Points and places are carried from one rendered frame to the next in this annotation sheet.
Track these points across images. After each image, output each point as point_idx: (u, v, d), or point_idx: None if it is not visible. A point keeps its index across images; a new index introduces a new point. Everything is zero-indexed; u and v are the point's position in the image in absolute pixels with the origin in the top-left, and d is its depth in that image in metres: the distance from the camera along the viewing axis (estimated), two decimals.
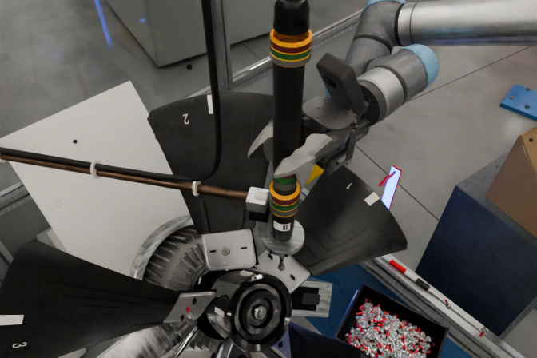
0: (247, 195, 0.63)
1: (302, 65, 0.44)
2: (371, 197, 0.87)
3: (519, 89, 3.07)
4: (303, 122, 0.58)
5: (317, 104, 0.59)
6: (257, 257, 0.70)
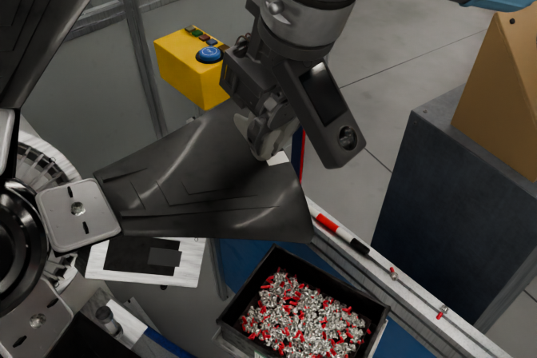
0: None
1: None
2: (276, 157, 0.56)
3: None
4: None
5: (281, 113, 0.43)
6: (14, 166, 0.39)
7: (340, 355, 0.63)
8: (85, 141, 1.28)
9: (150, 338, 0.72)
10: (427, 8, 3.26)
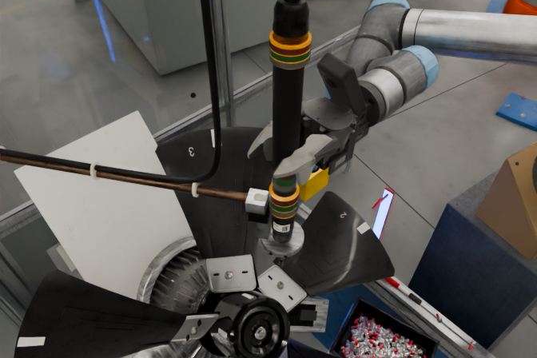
0: (246, 196, 0.63)
1: (301, 67, 0.44)
2: None
3: (515, 97, 3.12)
4: (303, 122, 0.58)
5: (317, 105, 0.60)
6: (288, 314, 0.79)
7: None
8: None
9: None
10: None
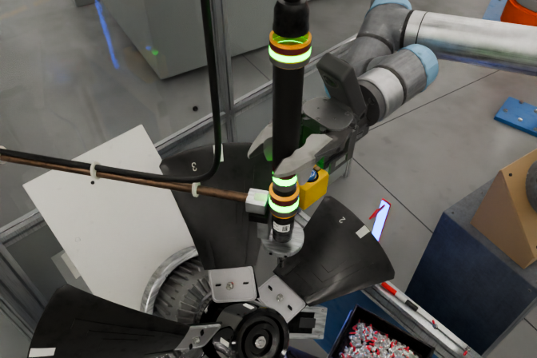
0: (246, 196, 0.63)
1: (301, 67, 0.44)
2: None
3: (512, 101, 3.15)
4: (303, 122, 0.58)
5: (317, 104, 0.60)
6: (288, 323, 0.81)
7: None
8: None
9: None
10: None
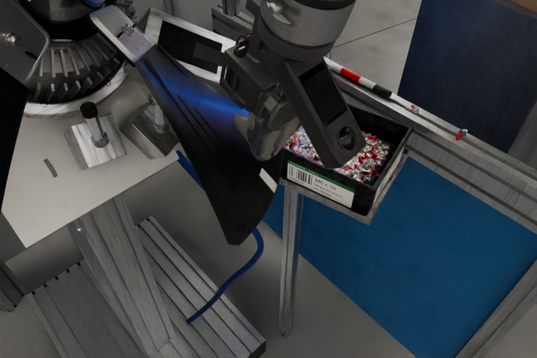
0: None
1: None
2: None
3: None
4: None
5: (282, 113, 0.43)
6: (93, 25, 0.43)
7: (368, 161, 0.68)
8: None
9: (187, 169, 0.77)
10: None
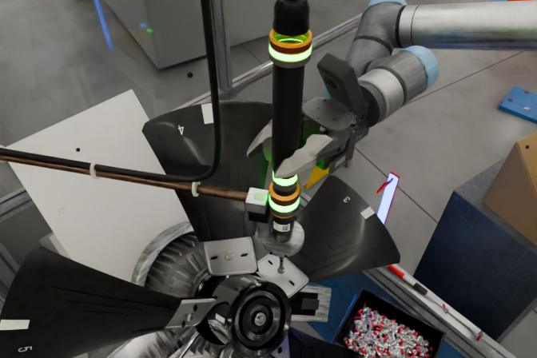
0: (246, 196, 0.63)
1: (302, 65, 0.44)
2: None
3: (518, 91, 3.08)
4: (303, 122, 0.58)
5: (317, 105, 0.60)
6: (268, 354, 0.72)
7: None
8: None
9: None
10: None
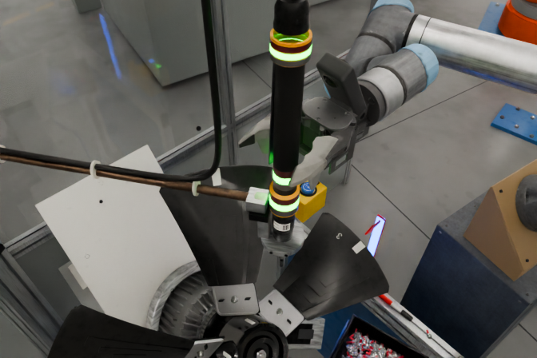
0: (246, 196, 0.63)
1: (302, 65, 0.44)
2: None
3: (509, 108, 3.19)
4: (303, 122, 0.58)
5: (317, 104, 0.59)
6: None
7: None
8: None
9: None
10: None
